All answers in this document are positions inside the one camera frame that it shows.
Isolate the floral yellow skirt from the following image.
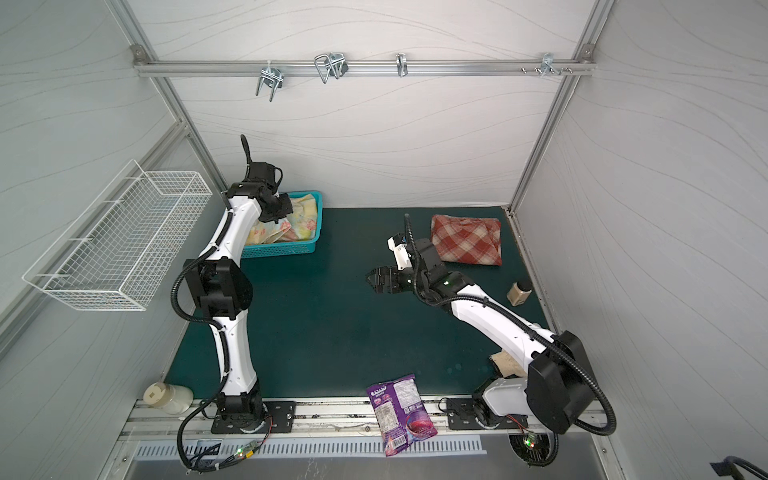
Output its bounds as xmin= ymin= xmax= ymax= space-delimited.
xmin=246 ymin=194 xmax=320 ymax=245

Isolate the red plaid skirt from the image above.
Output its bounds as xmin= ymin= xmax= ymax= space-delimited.
xmin=430 ymin=215 xmax=502 ymax=266

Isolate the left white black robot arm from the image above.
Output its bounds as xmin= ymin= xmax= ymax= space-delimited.
xmin=171 ymin=160 xmax=292 ymax=431

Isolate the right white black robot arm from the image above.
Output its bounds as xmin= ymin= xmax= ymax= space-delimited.
xmin=366 ymin=234 xmax=618 ymax=436

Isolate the teal plastic basket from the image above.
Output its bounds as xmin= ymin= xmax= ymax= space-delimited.
xmin=242 ymin=191 xmax=323 ymax=259

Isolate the small jar black lid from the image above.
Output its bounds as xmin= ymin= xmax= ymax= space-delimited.
xmin=506 ymin=278 xmax=533 ymax=307

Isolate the left metal hook clamp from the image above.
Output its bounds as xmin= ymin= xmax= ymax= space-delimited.
xmin=255 ymin=64 xmax=284 ymax=102

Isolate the metal hook clamp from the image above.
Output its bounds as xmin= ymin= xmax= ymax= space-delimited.
xmin=313 ymin=52 xmax=349 ymax=84
xmin=255 ymin=64 xmax=284 ymax=102

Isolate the beige work glove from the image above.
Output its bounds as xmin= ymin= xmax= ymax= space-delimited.
xmin=489 ymin=351 xmax=527 ymax=378

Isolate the middle metal hook clamp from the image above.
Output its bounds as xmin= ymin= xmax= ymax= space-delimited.
xmin=313 ymin=52 xmax=349 ymax=84

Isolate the purple snack bag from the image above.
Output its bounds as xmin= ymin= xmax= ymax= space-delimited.
xmin=366 ymin=374 xmax=438 ymax=457

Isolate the small metal hook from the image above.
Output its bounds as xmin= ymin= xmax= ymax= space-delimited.
xmin=395 ymin=53 xmax=408 ymax=78

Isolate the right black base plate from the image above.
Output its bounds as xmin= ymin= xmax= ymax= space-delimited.
xmin=437 ymin=397 xmax=528 ymax=432

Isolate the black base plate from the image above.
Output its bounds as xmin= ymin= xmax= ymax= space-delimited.
xmin=211 ymin=400 xmax=297 ymax=435
xmin=437 ymin=397 xmax=528 ymax=432

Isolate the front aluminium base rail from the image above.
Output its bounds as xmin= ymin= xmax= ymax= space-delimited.
xmin=119 ymin=392 xmax=613 ymax=442

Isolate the horizontal aluminium rail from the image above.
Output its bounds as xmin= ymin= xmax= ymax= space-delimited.
xmin=134 ymin=57 xmax=597 ymax=78

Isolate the white wire basket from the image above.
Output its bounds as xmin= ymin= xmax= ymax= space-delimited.
xmin=22 ymin=160 xmax=212 ymax=312

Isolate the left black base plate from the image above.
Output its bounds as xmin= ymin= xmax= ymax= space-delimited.
xmin=211 ymin=400 xmax=297 ymax=435

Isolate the right base cable bundle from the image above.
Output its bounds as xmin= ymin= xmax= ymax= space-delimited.
xmin=508 ymin=416 xmax=561 ymax=468

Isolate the base cable bundle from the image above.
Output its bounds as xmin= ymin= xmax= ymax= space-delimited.
xmin=508 ymin=416 xmax=561 ymax=468
xmin=175 ymin=383 xmax=274 ymax=473

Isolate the right metal bracket clamp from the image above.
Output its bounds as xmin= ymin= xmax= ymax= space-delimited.
xmin=520 ymin=54 xmax=573 ymax=77

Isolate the left base cable bundle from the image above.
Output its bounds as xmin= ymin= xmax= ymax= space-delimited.
xmin=175 ymin=383 xmax=274 ymax=473

